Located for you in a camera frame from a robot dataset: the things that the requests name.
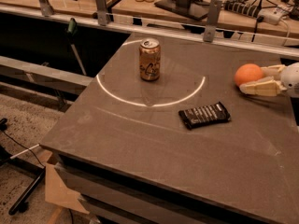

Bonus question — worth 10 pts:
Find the right metal bracket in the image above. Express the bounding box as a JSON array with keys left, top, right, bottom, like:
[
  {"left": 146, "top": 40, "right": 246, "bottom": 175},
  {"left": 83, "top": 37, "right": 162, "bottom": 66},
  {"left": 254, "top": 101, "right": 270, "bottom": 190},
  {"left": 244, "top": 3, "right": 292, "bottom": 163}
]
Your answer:
[{"left": 203, "top": 0, "right": 222, "bottom": 42}]

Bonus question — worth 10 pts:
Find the metal rail bar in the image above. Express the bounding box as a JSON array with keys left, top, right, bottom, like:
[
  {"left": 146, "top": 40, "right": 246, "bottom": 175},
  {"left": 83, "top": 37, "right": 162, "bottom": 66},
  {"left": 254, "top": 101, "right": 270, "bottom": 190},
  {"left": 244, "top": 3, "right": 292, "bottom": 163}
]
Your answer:
[{"left": 0, "top": 56, "right": 93, "bottom": 95}]

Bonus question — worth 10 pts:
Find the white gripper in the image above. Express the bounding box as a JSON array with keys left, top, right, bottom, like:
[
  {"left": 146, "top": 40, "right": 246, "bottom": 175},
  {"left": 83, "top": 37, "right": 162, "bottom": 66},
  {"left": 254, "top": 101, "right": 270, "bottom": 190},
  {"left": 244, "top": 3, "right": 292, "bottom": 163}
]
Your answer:
[{"left": 239, "top": 63, "right": 299, "bottom": 98}]

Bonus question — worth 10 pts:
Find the left metal bracket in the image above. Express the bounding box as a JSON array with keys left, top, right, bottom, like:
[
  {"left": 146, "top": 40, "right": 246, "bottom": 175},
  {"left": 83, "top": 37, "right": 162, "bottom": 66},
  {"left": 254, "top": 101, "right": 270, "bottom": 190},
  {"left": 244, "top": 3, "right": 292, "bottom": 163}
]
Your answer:
[{"left": 38, "top": 0, "right": 54, "bottom": 17}]

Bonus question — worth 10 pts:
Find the metal bracket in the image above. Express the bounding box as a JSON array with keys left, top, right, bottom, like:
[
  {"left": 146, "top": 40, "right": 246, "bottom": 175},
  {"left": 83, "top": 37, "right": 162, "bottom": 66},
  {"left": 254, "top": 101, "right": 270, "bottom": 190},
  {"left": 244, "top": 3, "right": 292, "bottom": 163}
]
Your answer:
[
  {"left": 95, "top": 0, "right": 109, "bottom": 26},
  {"left": 38, "top": 0, "right": 54, "bottom": 17},
  {"left": 203, "top": 0, "right": 222, "bottom": 42}
]

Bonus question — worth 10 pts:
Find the middle metal bracket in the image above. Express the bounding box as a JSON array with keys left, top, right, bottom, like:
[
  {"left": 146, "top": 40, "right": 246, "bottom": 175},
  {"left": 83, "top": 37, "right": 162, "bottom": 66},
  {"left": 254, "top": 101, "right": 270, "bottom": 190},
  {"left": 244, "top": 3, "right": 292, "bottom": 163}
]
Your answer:
[{"left": 95, "top": 0, "right": 109, "bottom": 26}]

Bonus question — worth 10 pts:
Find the black snack bar wrapper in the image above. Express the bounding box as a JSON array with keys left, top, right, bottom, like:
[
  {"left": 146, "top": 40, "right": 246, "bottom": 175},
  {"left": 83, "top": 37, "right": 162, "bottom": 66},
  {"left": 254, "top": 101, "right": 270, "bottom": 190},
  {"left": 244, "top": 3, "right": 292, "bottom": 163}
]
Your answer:
[{"left": 178, "top": 102, "right": 231, "bottom": 130}]

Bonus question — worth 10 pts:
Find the tan cardboard piece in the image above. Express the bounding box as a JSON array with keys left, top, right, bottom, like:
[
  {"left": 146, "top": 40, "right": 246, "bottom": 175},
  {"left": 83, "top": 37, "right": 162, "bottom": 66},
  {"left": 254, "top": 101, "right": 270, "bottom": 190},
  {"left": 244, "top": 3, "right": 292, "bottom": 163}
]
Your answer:
[{"left": 45, "top": 163, "right": 88, "bottom": 214}]

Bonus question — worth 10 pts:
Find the black and white power strip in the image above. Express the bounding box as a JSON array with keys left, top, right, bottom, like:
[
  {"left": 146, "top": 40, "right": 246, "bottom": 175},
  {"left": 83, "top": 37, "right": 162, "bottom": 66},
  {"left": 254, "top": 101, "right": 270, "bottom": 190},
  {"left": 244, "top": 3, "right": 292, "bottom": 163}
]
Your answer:
[{"left": 224, "top": 0, "right": 289, "bottom": 25}]

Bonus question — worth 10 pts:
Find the orange fruit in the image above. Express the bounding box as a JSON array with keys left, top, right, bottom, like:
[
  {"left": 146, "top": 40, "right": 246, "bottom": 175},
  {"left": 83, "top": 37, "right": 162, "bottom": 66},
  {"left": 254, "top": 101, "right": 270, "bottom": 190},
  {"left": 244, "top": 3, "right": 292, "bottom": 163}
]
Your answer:
[{"left": 235, "top": 63, "right": 263, "bottom": 87}]

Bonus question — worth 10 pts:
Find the black floor stand leg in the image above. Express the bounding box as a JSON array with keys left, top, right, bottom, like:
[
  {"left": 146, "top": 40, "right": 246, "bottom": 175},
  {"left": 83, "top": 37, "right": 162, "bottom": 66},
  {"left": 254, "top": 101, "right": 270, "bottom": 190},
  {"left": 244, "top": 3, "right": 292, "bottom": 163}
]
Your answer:
[{"left": 8, "top": 168, "right": 46, "bottom": 216}]

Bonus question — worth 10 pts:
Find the green handled tool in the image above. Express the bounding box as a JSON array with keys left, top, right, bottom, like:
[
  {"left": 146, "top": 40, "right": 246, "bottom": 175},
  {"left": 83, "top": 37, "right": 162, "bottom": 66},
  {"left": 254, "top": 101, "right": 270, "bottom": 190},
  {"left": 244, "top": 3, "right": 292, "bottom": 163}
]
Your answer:
[{"left": 64, "top": 17, "right": 88, "bottom": 77}]

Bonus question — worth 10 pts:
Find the black monitor stand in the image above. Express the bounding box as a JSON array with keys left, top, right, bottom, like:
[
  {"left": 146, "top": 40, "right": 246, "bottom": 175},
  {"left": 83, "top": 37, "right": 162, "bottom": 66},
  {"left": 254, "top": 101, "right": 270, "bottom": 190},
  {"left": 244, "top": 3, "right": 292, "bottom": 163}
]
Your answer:
[{"left": 154, "top": 0, "right": 209, "bottom": 21}]

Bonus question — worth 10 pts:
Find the orange soda can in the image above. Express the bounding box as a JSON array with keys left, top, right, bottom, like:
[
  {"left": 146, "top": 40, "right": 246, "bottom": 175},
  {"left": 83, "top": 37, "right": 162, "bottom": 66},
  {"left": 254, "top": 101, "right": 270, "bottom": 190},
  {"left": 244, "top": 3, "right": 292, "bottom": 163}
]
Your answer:
[{"left": 139, "top": 38, "right": 161, "bottom": 81}]

